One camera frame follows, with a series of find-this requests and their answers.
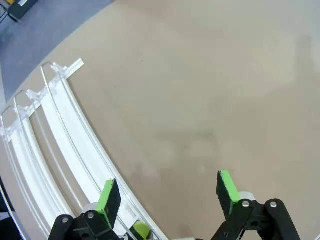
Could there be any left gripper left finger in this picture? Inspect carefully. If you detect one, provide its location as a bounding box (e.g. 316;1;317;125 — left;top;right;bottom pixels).
48;178;123;240

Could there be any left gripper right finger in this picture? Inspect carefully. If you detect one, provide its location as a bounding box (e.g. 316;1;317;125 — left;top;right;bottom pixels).
211;170;302;240

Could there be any black Pepsi can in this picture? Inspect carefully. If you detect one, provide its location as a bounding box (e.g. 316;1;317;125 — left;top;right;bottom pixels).
129;221;152;240

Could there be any black cart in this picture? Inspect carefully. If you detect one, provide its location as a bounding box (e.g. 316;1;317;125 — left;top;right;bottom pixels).
7;0;40;23

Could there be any white wire can dispenser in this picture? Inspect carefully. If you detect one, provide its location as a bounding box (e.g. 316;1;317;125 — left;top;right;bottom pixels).
0;58;168;240

